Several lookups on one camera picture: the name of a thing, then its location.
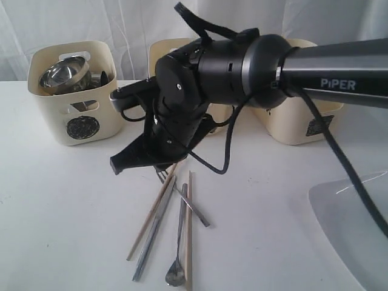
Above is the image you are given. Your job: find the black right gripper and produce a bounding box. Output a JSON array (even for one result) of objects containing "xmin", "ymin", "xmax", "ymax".
[{"xmin": 110, "ymin": 99, "xmax": 221, "ymax": 175}]

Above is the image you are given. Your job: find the wooden chopstick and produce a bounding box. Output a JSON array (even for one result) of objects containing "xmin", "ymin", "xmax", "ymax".
[
  {"xmin": 126, "ymin": 163, "xmax": 179, "ymax": 261},
  {"xmin": 184, "ymin": 170, "xmax": 193, "ymax": 291}
]

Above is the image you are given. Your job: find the steel mug with solid handle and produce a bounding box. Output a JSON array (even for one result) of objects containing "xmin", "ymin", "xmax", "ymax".
[{"xmin": 89, "ymin": 71, "xmax": 112, "ymax": 89}]

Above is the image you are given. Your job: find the stainless steel bowl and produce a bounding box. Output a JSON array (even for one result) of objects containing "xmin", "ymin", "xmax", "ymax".
[{"xmin": 38, "ymin": 55, "xmax": 92, "ymax": 95}]

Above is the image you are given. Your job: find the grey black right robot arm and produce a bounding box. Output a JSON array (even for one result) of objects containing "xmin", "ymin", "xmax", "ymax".
[{"xmin": 110, "ymin": 35, "xmax": 387, "ymax": 174}]

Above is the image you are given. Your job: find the stainless steel fork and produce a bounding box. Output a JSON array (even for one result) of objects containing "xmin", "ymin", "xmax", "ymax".
[{"xmin": 155, "ymin": 168, "xmax": 210, "ymax": 227}]

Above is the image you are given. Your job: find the stainless steel table knife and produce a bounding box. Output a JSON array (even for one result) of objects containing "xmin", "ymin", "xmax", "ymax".
[{"xmin": 132, "ymin": 175, "xmax": 176, "ymax": 282}]

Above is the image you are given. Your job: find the cream bin with circle mark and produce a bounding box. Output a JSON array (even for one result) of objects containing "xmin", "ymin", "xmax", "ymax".
[{"xmin": 27, "ymin": 41, "xmax": 124, "ymax": 146}]

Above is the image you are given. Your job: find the cream bin with triangle mark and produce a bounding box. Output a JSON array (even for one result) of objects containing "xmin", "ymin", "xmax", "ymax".
[{"xmin": 149, "ymin": 38, "xmax": 233, "ymax": 135}]

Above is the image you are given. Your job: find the white curtain backdrop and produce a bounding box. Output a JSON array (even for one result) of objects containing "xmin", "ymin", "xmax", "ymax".
[{"xmin": 1, "ymin": 0, "xmax": 387, "ymax": 81}]

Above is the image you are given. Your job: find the stainless steel spoon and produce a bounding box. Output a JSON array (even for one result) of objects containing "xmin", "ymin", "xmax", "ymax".
[{"xmin": 165, "ymin": 183, "xmax": 188, "ymax": 287}]

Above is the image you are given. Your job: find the cream bin with square mark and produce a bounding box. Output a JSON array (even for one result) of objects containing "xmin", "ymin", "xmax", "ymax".
[{"xmin": 250, "ymin": 38, "xmax": 346, "ymax": 146}]

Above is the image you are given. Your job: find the white square plate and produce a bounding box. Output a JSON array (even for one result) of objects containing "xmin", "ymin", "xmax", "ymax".
[{"xmin": 309, "ymin": 179, "xmax": 387, "ymax": 290}]

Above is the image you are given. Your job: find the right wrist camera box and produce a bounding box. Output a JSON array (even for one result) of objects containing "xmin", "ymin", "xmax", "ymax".
[{"xmin": 110, "ymin": 76, "xmax": 160, "ymax": 113}]

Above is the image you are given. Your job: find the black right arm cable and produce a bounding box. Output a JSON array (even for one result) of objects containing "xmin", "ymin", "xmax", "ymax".
[{"xmin": 121, "ymin": 1, "xmax": 388, "ymax": 239}]

